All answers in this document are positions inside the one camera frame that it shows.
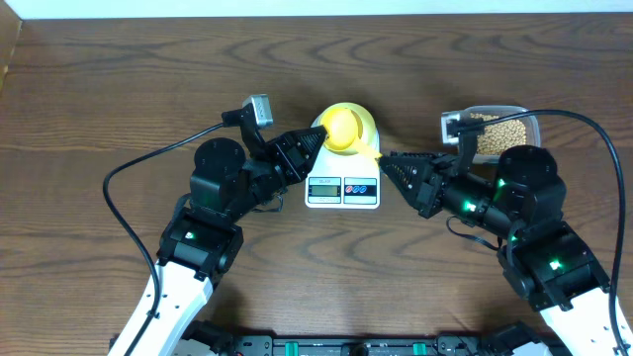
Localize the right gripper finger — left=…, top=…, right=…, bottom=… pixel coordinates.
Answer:
left=378, top=155, right=419, bottom=208
left=390, top=151, right=446, bottom=161

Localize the yellow measuring scoop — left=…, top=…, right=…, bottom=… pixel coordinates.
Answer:
left=319, top=107, right=384, bottom=160

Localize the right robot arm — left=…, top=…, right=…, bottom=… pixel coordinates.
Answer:
left=378, top=145, right=632, bottom=355

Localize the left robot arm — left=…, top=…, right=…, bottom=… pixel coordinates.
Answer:
left=109, top=124, right=327, bottom=355

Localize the pale yellow bowl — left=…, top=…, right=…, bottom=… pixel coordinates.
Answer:
left=319, top=101, right=378, bottom=149

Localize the white digital kitchen scale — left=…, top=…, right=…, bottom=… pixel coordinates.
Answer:
left=305, top=109, right=381, bottom=210

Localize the soybeans pile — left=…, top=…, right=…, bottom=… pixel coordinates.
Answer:
left=477, top=121, right=527, bottom=155

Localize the clear plastic container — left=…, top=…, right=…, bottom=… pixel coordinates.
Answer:
left=440, top=105, right=541, bottom=165

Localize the left black cable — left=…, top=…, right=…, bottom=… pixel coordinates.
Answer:
left=102, top=111, right=243, bottom=356

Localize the black cable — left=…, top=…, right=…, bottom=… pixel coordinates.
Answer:
left=457, top=109, right=629, bottom=356
left=102, top=111, right=243, bottom=356

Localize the right black cable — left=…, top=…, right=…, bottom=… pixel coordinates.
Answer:
left=457, top=109, right=629, bottom=356

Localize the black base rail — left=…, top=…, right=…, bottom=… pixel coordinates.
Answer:
left=158, top=321, right=571, bottom=356

